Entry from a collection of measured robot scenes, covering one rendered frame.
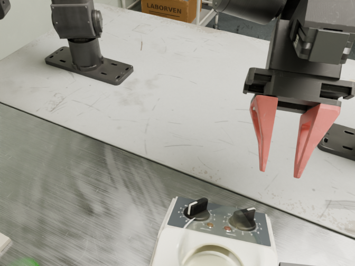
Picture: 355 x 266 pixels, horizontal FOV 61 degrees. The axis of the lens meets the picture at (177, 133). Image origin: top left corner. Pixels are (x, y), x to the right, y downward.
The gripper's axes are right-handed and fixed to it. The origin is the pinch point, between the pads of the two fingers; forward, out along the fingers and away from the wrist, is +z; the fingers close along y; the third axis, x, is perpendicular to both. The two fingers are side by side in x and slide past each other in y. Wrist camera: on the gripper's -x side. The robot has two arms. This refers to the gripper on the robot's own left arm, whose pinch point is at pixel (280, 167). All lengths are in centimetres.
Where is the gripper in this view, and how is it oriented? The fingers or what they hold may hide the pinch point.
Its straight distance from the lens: 33.8
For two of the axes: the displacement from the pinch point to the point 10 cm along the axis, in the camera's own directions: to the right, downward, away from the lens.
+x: 1.3, 0.9, 9.9
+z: -1.9, 9.8, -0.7
